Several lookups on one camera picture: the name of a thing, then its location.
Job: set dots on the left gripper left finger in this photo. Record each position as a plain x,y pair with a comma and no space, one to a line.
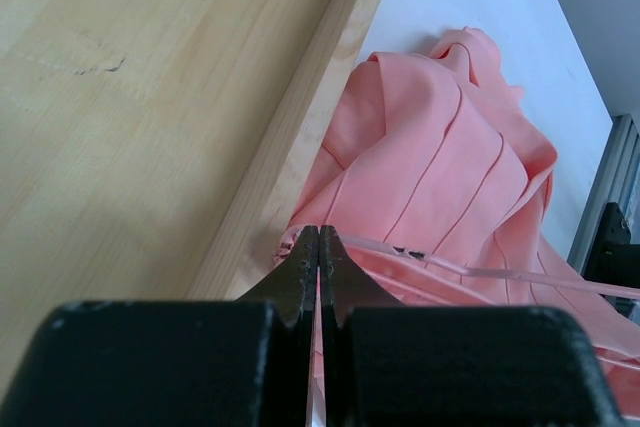
285,358

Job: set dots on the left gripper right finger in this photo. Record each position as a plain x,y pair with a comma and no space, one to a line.
344,286

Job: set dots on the pink skirt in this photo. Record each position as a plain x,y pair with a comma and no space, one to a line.
433,153

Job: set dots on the pink wire hanger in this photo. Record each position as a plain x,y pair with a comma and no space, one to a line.
475,272

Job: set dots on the wooden clothes rack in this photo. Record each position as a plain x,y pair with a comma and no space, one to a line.
126,128

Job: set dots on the aluminium mounting rail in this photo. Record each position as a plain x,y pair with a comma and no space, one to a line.
606,246

